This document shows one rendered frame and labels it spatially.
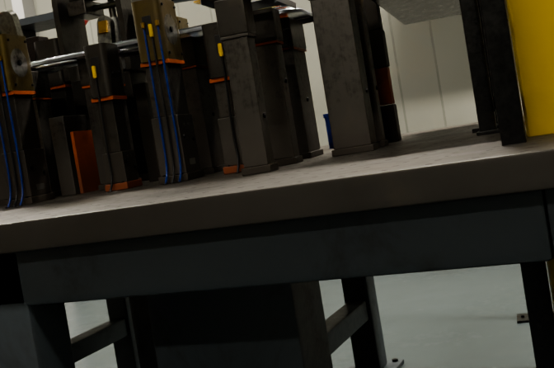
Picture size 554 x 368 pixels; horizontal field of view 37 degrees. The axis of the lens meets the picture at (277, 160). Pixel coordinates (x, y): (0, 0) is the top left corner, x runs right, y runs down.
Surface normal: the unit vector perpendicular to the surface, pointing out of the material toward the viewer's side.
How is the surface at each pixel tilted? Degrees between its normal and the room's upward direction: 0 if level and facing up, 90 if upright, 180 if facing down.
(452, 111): 90
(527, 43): 90
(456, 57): 90
